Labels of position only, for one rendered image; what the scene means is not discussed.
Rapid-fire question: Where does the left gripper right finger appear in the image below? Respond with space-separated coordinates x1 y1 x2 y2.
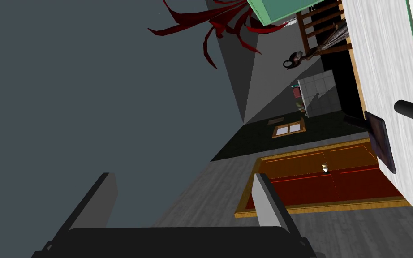
251 173 302 238

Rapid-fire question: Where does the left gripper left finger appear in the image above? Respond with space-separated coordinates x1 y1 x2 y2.
50 172 119 245

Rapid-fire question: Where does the red door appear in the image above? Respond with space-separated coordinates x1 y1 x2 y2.
245 142 405 211

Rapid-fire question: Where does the wood-framed window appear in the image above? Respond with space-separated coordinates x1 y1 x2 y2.
271 119 307 139

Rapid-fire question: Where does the white tiled cabinet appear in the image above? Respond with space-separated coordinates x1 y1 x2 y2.
297 69 343 118

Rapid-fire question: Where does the dark flat panel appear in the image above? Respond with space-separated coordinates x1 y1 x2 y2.
342 111 397 175

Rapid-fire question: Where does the dark brown ornament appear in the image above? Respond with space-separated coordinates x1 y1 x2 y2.
282 18 349 71

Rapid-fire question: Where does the white wooden door leaf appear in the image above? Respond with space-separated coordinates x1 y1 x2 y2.
340 0 413 234

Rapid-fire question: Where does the wooden ladder shelf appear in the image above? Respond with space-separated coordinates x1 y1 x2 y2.
295 0 353 62

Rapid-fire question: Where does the red-leaved plant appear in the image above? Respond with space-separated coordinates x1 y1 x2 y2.
147 0 290 69

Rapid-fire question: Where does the green box planter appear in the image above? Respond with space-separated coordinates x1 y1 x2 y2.
245 0 323 26

